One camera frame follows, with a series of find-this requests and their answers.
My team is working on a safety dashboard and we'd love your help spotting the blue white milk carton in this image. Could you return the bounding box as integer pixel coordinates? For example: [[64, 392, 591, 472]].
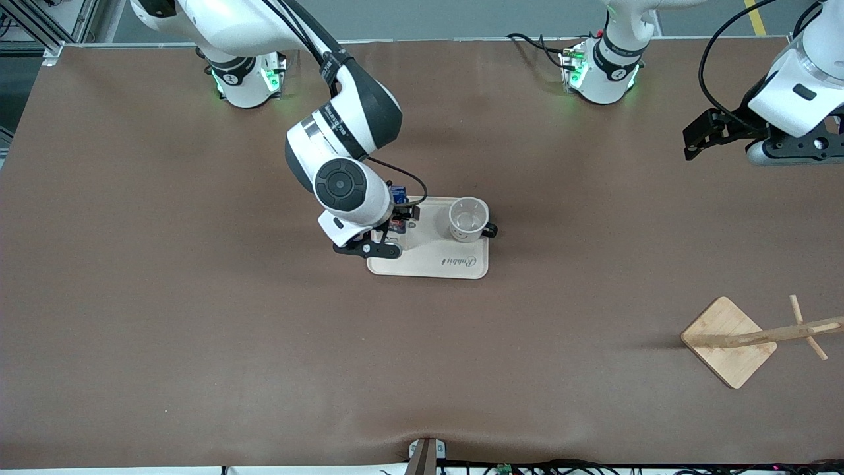
[[388, 185, 409, 235]]

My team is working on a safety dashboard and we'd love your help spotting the white smiley mug black handle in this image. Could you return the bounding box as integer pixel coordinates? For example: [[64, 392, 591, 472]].
[[448, 197, 498, 243]]

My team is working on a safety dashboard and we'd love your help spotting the cream tray with rabbit print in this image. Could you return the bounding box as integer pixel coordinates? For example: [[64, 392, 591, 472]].
[[367, 195, 490, 280]]

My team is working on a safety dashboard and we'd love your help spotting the brown table cover mat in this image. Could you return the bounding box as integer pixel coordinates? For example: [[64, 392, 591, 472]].
[[0, 36, 844, 470]]

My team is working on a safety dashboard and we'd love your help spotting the wooden mug stand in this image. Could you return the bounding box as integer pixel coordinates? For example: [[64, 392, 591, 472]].
[[680, 295, 844, 389]]

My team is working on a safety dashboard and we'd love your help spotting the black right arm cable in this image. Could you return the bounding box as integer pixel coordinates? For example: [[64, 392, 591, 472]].
[[366, 156, 428, 206]]

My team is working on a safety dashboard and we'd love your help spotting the black cable at arm base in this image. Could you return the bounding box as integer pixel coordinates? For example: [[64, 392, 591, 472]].
[[506, 33, 574, 70]]

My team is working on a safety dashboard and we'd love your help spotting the aluminium frame profile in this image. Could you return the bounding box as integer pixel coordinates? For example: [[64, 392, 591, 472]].
[[0, 0, 67, 60]]

